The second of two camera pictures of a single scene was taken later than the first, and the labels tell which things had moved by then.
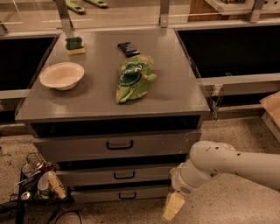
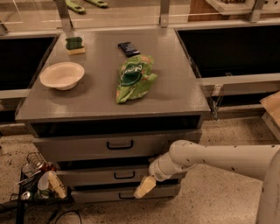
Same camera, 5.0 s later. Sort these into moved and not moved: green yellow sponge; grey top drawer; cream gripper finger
Moved: cream gripper finger
Not moved: grey top drawer; green yellow sponge
